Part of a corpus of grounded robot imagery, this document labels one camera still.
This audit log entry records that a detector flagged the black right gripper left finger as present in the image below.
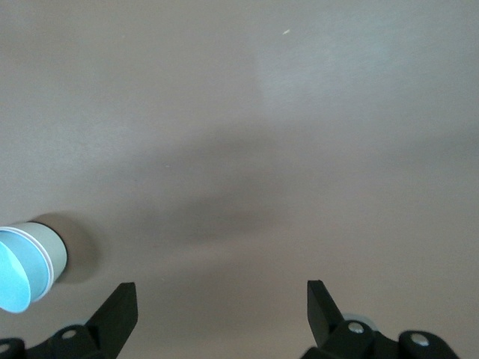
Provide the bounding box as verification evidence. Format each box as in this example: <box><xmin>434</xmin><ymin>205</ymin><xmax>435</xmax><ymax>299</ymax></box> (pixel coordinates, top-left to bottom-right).
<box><xmin>0</xmin><ymin>283</ymin><xmax>139</xmax><ymax>359</ymax></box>

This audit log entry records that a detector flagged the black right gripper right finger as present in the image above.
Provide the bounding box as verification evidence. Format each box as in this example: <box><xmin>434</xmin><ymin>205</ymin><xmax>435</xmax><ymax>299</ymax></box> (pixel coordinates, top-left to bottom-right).
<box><xmin>299</xmin><ymin>279</ymin><xmax>460</xmax><ymax>359</ymax></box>

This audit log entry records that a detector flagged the blue bowl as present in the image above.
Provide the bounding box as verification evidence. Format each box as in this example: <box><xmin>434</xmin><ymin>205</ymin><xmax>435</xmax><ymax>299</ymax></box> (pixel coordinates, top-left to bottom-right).
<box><xmin>0</xmin><ymin>227</ymin><xmax>52</xmax><ymax>314</ymax></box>

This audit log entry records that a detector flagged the brown table cloth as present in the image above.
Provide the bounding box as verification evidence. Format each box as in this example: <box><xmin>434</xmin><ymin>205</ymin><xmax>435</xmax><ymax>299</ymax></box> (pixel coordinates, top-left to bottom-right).
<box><xmin>0</xmin><ymin>0</ymin><xmax>479</xmax><ymax>359</ymax></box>

